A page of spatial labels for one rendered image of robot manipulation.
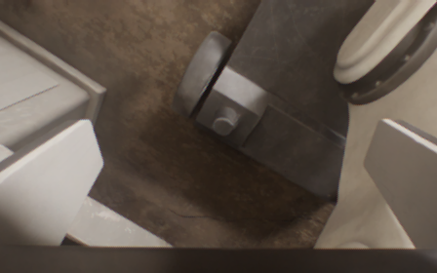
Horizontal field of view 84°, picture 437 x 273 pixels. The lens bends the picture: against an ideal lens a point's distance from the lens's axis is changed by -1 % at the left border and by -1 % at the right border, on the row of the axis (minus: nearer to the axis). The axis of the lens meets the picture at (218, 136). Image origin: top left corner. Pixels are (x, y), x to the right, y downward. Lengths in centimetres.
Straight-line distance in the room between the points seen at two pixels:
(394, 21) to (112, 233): 44
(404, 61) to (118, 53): 66
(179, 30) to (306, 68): 34
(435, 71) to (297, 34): 23
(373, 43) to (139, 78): 60
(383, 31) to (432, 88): 8
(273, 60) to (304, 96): 9
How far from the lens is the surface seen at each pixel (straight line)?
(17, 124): 70
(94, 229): 42
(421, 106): 28
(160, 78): 73
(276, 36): 46
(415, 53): 31
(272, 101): 48
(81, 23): 82
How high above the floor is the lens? 63
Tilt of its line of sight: 57 degrees down
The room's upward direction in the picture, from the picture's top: 157 degrees counter-clockwise
